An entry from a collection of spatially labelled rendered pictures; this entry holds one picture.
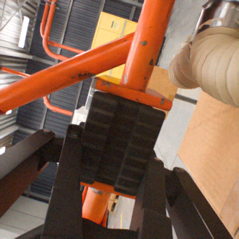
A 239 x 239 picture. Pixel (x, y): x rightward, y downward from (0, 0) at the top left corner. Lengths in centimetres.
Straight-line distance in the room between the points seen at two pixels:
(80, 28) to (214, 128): 1089
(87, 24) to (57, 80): 1090
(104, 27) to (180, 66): 744
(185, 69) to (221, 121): 11
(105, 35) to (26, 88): 740
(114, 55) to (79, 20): 1107
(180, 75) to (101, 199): 14
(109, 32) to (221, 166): 740
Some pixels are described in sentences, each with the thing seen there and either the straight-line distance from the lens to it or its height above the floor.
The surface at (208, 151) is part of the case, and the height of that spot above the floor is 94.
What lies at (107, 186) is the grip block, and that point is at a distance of 16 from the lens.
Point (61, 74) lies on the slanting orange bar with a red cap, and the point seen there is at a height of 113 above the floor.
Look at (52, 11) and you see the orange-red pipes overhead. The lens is 844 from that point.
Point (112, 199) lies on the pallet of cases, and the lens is 720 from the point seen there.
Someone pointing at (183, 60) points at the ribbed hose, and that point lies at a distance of 20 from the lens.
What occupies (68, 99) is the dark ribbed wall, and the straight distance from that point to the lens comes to 1114.
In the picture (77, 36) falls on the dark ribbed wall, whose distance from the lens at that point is 1108.
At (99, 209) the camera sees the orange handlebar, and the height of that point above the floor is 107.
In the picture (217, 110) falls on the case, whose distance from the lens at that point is 30.
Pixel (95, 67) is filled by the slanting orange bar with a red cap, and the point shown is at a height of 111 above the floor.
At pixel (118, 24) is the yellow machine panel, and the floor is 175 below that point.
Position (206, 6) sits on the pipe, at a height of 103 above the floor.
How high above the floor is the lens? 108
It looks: 3 degrees down
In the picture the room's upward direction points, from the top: 73 degrees counter-clockwise
